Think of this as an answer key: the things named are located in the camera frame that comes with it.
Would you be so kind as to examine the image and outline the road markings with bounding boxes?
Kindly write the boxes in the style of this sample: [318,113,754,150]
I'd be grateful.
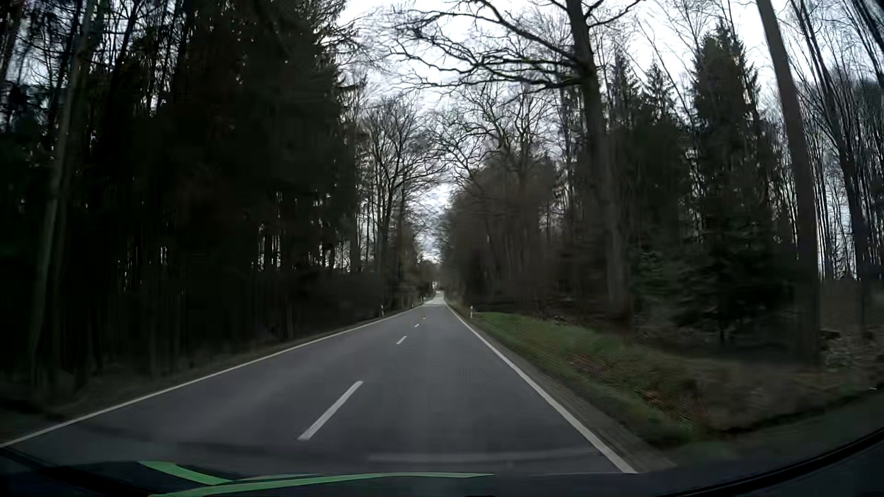
[0,295,638,475]

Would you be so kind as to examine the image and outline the car's own bonnet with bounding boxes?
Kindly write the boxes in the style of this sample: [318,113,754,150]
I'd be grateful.
[0,427,884,497]

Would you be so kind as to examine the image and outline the grey asphalt road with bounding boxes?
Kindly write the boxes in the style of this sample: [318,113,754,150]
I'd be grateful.
[0,293,640,477]

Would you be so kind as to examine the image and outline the dark conifer wood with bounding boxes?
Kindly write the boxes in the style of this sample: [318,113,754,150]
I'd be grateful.
[0,0,443,408]

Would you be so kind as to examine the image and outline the grass verge with leaves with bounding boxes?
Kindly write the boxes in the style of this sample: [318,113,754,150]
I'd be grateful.
[448,279,884,465]

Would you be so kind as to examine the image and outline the bare tree wood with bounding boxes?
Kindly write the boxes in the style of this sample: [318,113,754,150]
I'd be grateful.
[387,0,884,367]

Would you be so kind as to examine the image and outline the dark earth verge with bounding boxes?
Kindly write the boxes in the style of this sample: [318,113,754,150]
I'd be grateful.
[0,304,422,443]

